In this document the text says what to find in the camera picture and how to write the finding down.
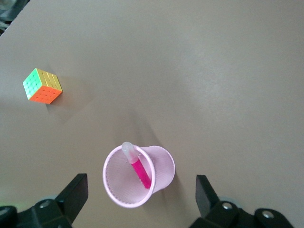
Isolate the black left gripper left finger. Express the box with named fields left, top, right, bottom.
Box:
left=0, top=173, right=88, bottom=228

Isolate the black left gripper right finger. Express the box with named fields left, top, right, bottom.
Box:
left=190, top=175, right=295, bottom=228

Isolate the pink marker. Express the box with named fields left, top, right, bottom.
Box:
left=121, top=142, right=152, bottom=190

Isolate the pink mesh cup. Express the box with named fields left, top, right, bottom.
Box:
left=102, top=145, right=176, bottom=209

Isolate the multicolour puzzle cube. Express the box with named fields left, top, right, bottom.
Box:
left=22, top=68, right=63, bottom=105

